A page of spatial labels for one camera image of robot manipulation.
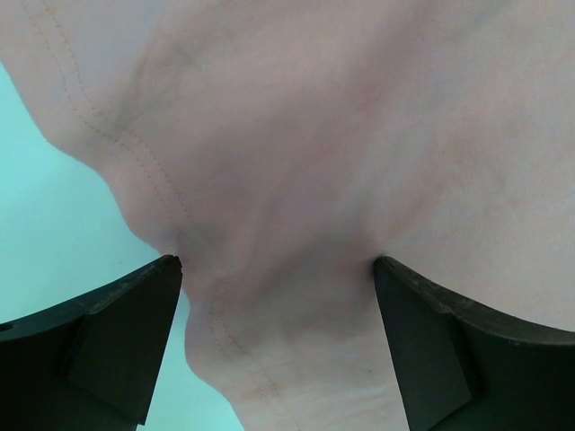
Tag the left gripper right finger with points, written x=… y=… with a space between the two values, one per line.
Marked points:
x=462 y=365

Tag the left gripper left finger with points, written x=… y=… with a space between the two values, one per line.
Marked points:
x=91 y=362

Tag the pink t shirt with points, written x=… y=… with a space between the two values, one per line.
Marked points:
x=279 y=147

